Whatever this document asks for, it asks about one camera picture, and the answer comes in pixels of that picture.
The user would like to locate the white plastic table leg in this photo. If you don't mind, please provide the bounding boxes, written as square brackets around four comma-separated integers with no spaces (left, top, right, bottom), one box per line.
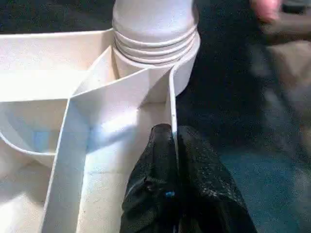
[111,0,199,67]

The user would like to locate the white plastic table top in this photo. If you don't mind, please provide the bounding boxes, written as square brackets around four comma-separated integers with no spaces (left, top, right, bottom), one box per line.
[0,26,201,233]

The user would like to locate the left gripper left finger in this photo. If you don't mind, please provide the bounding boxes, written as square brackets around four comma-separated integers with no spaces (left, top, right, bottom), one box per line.
[119,123,182,233]

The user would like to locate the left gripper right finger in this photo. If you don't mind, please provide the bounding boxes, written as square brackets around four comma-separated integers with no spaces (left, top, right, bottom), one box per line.
[176,125,258,233]

